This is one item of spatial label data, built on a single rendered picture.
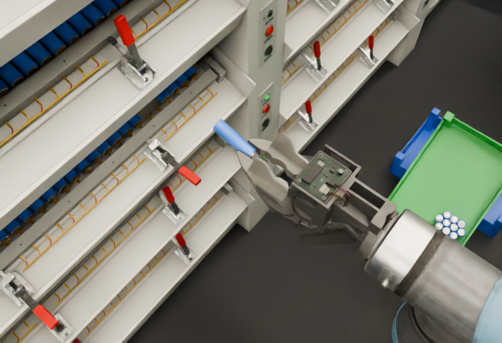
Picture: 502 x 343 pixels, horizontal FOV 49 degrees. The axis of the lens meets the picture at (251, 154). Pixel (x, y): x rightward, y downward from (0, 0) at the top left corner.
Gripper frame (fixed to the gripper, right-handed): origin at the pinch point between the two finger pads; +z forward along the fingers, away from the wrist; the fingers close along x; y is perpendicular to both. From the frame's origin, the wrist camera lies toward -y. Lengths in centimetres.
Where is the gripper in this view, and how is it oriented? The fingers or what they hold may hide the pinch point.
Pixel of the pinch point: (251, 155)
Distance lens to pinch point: 73.9
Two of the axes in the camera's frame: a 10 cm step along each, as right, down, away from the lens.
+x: -6.3, 6.6, -4.1
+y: 0.2, -5.2, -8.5
